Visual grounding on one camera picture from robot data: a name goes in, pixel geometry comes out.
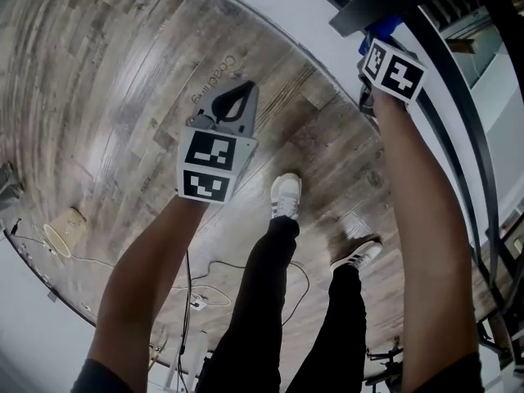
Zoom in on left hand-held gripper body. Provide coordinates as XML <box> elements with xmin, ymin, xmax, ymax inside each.
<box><xmin>176</xmin><ymin>112</ymin><xmax>259</xmax><ymax>206</ymax></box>

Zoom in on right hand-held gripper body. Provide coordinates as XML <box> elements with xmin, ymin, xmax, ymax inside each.
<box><xmin>358</xmin><ymin>38</ymin><xmax>429</xmax><ymax>116</ymax></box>

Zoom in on blue cloth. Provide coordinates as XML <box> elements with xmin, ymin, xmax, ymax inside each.
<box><xmin>358</xmin><ymin>13</ymin><xmax>401</xmax><ymax>56</ymax></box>

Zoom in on wooden-topped black metal railing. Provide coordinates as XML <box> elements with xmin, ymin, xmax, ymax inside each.
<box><xmin>292</xmin><ymin>0</ymin><xmax>524</xmax><ymax>368</ymax></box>

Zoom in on person's left forearm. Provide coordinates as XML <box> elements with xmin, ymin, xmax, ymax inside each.
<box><xmin>88</xmin><ymin>196</ymin><xmax>210</xmax><ymax>378</ymax></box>

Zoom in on person's right forearm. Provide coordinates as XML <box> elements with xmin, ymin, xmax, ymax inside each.
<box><xmin>373</xmin><ymin>90</ymin><xmax>480</xmax><ymax>388</ymax></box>

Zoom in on white power strip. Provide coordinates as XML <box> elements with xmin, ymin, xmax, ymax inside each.
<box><xmin>171</xmin><ymin>283</ymin><xmax>233</xmax><ymax>311</ymax></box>

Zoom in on person's black trousers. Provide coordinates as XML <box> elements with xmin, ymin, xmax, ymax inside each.
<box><xmin>194</xmin><ymin>215</ymin><xmax>368</xmax><ymax>393</ymax></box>

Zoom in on beige waste bin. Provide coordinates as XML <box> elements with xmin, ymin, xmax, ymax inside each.
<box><xmin>43</xmin><ymin>206</ymin><xmax>88</xmax><ymax>258</ymax></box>

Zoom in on person's right white shoe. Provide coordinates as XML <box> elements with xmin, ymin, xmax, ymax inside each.
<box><xmin>329</xmin><ymin>239</ymin><xmax>384</xmax><ymax>273</ymax></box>

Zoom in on person's black shirt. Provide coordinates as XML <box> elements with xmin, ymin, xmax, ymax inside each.
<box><xmin>69</xmin><ymin>352</ymin><xmax>486</xmax><ymax>393</ymax></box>

